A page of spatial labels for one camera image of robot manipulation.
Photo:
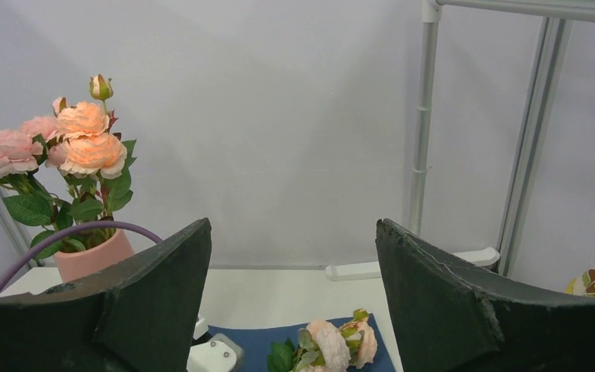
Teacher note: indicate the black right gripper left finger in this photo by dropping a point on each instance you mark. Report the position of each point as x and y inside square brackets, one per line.
[136, 315]

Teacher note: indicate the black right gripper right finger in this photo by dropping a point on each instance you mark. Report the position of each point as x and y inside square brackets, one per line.
[451, 315]

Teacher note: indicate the white clothes rack stand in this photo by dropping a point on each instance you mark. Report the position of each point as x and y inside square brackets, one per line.
[504, 156]

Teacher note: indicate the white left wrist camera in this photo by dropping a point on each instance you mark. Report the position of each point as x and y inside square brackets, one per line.
[213, 352]

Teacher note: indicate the single pink flower stem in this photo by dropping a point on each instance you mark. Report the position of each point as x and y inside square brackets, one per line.
[46, 126]

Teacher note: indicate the pink cylindrical vase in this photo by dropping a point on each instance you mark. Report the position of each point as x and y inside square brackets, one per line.
[73, 266]

